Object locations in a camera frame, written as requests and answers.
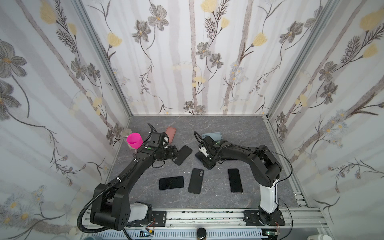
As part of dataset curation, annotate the light blue phone case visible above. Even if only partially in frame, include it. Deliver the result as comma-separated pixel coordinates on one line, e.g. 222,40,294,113
202,132,223,142

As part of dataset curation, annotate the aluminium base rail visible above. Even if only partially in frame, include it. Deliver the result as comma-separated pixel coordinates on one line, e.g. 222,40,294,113
80,208,329,232

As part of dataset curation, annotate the pink silicone cup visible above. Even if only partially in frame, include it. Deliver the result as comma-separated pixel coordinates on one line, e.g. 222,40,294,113
127,133,144,150

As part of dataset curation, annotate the black round knob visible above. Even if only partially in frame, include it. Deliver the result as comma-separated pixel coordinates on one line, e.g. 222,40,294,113
196,228,207,240

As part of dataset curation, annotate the white slotted cable duct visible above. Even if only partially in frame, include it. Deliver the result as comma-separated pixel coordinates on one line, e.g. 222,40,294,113
93,229,268,240

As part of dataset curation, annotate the black phone case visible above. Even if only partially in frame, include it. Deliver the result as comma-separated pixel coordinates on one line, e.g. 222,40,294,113
172,146,193,166
188,168,204,195

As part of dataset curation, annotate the black smartphone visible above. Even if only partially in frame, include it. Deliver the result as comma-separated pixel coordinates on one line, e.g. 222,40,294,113
228,169,243,193
195,152,203,164
159,176,185,191

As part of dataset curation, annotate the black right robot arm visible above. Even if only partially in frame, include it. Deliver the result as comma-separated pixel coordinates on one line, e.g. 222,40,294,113
194,131,285,226

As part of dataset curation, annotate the salmon pink phone case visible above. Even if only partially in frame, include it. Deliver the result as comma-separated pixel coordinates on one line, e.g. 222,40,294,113
166,127,177,145

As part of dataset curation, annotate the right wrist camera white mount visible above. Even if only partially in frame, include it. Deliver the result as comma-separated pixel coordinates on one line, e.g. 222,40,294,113
199,146,210,157

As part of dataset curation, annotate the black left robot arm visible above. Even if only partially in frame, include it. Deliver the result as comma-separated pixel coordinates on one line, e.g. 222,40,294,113
77,124,172,234

